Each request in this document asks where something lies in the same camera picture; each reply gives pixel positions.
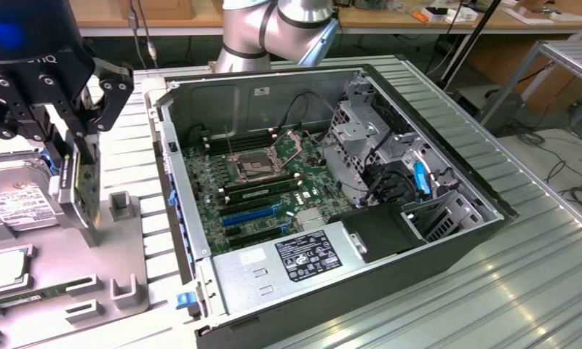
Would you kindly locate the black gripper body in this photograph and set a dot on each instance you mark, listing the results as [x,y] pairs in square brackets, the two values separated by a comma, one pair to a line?
[39,43]

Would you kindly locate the green GPU card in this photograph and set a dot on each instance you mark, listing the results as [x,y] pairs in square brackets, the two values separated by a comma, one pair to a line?
[88,189]

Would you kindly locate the blue plastic disk carrier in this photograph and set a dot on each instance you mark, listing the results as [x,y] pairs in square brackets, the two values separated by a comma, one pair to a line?
[51,165]

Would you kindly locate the silver hard disk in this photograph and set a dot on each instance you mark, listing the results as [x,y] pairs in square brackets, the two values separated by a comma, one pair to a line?
[15,207]

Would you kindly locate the black RAM slot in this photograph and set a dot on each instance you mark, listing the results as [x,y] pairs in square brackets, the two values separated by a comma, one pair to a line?
[242,142]
[271,198]
[259,180]
[239,133]
[239,136]
[240,139]
[242,186]

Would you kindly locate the CPU socket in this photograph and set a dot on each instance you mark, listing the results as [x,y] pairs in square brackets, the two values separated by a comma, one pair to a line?
[250,165]

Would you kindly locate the metal socket cover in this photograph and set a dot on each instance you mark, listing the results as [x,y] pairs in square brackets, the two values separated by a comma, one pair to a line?
[286,145]

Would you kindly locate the green RAM stick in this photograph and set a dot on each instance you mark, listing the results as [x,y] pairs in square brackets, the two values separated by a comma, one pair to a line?
[262,191]
[39,292]

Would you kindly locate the black expansion slot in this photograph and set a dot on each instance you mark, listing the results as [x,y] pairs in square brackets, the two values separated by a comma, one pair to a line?
[256,237]
[244,207]

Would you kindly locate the blue expansion slot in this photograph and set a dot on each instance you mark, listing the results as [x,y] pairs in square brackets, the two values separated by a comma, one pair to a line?
[250,216]

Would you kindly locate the silver CPU chip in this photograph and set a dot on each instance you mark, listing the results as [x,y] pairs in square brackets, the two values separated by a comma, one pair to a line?
[0,269]

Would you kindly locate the grey parts rack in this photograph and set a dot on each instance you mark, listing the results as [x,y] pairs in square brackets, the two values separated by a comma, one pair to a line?
[68,269]

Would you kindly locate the green motherboard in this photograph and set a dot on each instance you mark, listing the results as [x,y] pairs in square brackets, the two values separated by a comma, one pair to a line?
[321,181]

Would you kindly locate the silver metal drive cage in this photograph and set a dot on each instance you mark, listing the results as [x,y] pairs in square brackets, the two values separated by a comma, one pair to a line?
[354,131]

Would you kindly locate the silver chipset heatsink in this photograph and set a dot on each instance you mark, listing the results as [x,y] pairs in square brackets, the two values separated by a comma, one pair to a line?
[310,216]

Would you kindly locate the grey power supply unit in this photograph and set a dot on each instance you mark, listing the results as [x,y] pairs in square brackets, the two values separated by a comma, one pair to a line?
[252,276]

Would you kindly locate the blue case latch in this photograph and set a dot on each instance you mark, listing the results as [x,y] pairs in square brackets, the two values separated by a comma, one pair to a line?
[184,300]

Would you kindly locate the long wooden desk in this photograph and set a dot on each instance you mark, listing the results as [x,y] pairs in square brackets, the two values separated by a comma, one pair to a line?
[383,17]

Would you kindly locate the orange white small box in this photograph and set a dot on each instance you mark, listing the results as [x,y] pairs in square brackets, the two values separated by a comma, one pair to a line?
[425,15]

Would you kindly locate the black small device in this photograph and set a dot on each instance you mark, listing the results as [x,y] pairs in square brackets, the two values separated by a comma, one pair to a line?
[437,10]

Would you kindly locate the black stand pole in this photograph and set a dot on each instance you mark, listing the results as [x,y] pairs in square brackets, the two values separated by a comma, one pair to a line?
[470,40]

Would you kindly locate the grilled metal disk bay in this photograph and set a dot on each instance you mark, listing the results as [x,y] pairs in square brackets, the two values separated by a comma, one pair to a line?
[446,218]

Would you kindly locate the open black PC case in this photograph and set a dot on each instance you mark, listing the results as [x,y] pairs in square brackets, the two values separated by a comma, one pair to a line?
[417,267]

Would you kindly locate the black computer tower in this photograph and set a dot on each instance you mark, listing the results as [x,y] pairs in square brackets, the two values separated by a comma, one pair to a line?
[494,105]

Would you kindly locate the brown wooden panel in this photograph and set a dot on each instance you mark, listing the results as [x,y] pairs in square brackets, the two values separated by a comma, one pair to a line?
[505,62]

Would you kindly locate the white flat box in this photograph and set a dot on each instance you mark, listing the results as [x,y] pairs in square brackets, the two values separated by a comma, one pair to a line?
[529,16]

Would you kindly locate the brown cardboard box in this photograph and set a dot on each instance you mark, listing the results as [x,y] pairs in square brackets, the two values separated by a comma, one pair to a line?
[562,4]

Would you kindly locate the aluminium frame table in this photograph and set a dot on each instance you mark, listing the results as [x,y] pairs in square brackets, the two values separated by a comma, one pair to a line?
[572,54]

